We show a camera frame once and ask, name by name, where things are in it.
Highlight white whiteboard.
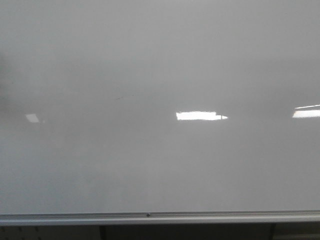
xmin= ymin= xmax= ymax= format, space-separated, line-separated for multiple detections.
xmin=0 ymin=0 xmax=320 ymax=215

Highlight dark perforated panel below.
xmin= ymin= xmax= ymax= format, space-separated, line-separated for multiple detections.
xmin=0 ymin=222 xmax=320 ymax=240

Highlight aluminium whiteboard tray rail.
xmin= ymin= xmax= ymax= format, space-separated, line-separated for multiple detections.
xmin=0 ymin=210 xmax=320 ymax=227

